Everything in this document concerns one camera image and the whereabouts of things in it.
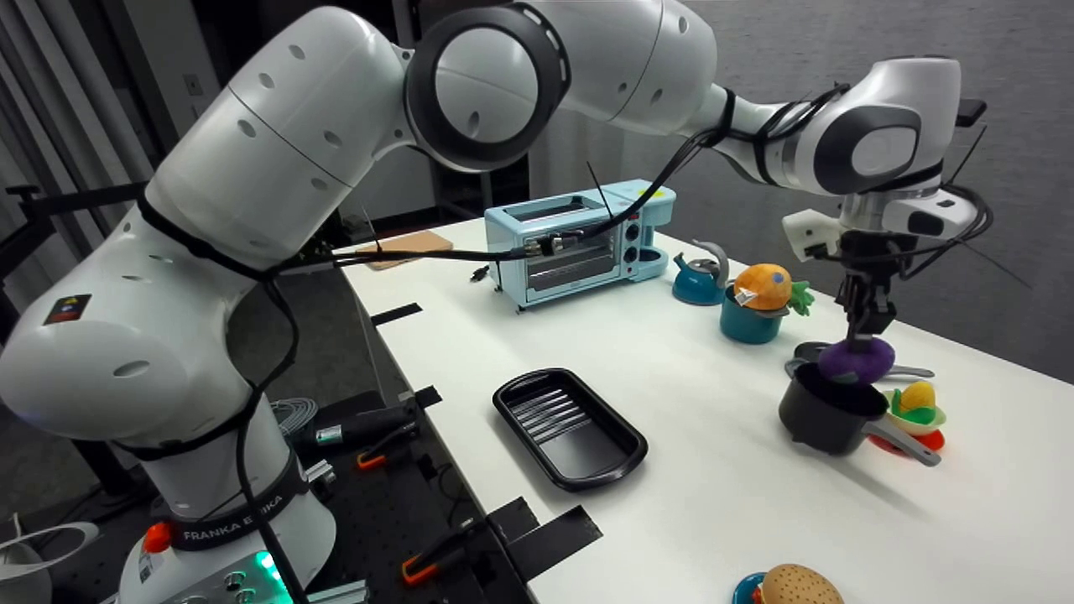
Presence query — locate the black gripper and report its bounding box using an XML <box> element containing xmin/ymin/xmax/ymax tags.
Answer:
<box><xmin>831</xmin><ymin>227</ymin><xmax>917</xmax><ymax>341</ymax></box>

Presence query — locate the purple plush toy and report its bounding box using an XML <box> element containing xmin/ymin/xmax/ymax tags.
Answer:
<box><xmin>808</xmin><ymin>334</ymin><xmax>898</xmax><ymax>385</ymax></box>

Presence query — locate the yellow toy on coloured plates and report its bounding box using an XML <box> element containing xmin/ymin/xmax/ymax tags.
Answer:
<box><xmin>878</xmin><ymin>375</ymin><xmax>954</xmax><ymax>455</ymax></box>

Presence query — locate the orange plush fruit toy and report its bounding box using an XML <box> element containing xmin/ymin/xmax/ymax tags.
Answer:
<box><xmin>729</xmin><ymin>259</ymin><xmax>820</xmax><ymax>317</ymax></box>

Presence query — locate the black toy pot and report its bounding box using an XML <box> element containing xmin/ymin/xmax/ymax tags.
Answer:
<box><xmin>775</xmin><ymin>359</ymin><xmax>942</xmax><ymax>470</ymax></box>

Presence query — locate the teal toy cup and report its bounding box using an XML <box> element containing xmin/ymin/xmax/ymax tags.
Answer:
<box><xmin>715</xmin><ymin>290</ymin><xmax>789</xmax><ymax>348</ymax></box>

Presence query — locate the small teal toy kettle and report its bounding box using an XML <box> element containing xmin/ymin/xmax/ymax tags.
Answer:
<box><xmin>669</xmin><ymin>241</ymin><xmax>730</xmax><ymax>307</ymax></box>

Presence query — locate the toy burger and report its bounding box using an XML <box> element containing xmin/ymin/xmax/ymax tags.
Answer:
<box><xmin>757</xmin><ymin>561</ymin><xmax>848</xmax><ymax>604</ymax></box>

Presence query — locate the small teal plate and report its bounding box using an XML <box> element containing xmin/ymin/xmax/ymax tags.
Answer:
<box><xmin>729</xmin><ymin>570</ymin><xmax>775</xmax><ymax>604</ymax></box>

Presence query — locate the light blue toaster oven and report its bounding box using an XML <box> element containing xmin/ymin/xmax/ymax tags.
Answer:
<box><xmin>480</xmin><ymin>178</ymin><xmax>678</xmax><ymax>314</ymax></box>

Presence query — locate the black ridged grill pan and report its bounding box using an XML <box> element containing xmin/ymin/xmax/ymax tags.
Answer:
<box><xmin>491</xmin><ymin>364</ymin><xmax>655</xmax><ymax>493</ymax></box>

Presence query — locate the wooden cutting board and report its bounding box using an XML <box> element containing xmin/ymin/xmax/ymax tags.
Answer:
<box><xmin>351</xmin><ymin>227</ymin><xmax>457</xmax><ymax>273</ymax></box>

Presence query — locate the black orange bar clamp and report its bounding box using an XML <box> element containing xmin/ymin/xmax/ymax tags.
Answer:
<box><xmin>351</xmin><ymin>417</ymin><xmax>418</xmax><ymax>480</ymax></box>
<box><xmin>397</xmin><ymin>524</ymin><xmax>485</xmax><ymax>595</ymax></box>

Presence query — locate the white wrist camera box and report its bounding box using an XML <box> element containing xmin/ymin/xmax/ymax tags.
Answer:
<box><xmin>780</xmin><ymin>205</ymin><xmax>846</xmax><ymax>265</ymax></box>

